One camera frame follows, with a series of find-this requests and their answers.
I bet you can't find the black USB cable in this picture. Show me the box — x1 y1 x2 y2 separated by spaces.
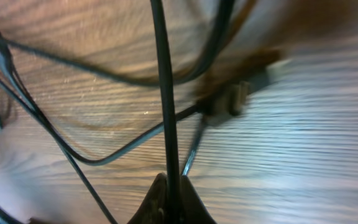
0 0 282 224

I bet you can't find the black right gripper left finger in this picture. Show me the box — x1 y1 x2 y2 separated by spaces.
128 173 167 224

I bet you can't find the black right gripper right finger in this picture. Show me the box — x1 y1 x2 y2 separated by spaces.
180 175 216 224

